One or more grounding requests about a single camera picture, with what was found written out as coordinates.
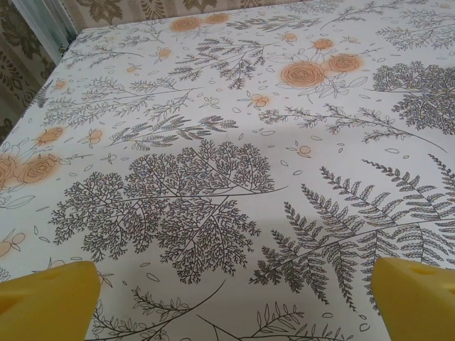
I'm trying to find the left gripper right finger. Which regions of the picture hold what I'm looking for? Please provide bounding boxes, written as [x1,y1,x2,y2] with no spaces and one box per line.
[371,256,455,341]

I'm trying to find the floral print tablecloth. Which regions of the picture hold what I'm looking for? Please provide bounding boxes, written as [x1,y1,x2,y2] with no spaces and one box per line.
[0,5,455,341]

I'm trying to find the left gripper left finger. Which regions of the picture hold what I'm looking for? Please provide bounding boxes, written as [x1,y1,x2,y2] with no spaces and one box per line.
[0,261,102,341]

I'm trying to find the aluminium frame post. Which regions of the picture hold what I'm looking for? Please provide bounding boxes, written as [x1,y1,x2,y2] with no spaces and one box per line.
[16,0,77,67]

